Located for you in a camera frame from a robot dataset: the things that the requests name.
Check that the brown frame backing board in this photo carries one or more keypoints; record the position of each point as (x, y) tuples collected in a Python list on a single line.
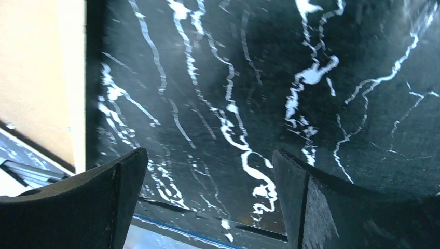
[(33, 88)]

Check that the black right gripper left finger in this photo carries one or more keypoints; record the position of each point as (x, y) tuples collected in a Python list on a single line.
[(93, 209)]

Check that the black wooden picture frame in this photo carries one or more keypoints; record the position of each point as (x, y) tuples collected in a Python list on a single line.
[(72, 28)]

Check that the aluminium mounting rail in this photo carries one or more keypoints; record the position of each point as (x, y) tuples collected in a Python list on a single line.
[(31, 176)]

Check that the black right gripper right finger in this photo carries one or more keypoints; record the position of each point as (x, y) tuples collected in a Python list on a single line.
[(323, 211)]

